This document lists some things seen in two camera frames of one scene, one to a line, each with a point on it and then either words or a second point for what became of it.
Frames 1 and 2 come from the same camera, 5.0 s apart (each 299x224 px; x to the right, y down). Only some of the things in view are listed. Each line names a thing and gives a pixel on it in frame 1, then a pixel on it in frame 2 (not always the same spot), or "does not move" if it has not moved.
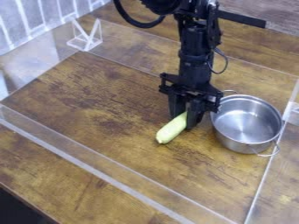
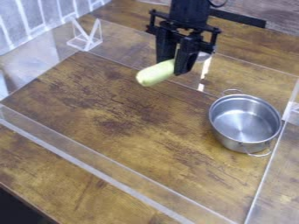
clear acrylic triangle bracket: (84, 41) does not move
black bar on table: (237, 17) does not move
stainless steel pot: (247, 124) does not move
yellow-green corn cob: (172, 129) → (156, 73)
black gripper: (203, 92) → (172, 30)
